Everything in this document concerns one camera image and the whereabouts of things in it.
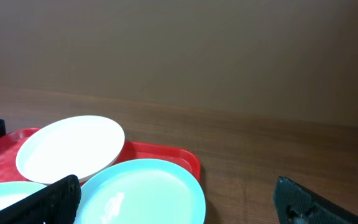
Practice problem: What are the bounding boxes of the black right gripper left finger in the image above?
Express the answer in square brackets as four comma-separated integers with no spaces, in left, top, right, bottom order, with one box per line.
[0,174,81,224]

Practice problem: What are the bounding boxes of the light blue plate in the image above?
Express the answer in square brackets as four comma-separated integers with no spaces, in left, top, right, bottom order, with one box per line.
[0,181,45,210]

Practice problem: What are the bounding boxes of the mint green plate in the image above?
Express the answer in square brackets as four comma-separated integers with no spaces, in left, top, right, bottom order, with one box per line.
[75,159,206,224]

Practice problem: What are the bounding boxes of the red plastic tray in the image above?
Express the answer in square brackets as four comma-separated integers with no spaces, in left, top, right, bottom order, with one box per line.
[0,128,201,183]

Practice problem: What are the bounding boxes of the white plate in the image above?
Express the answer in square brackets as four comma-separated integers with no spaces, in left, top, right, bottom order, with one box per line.
[16,115,125,185]

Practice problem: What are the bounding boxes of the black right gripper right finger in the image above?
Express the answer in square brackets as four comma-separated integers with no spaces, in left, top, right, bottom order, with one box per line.
[273,176,358,224]

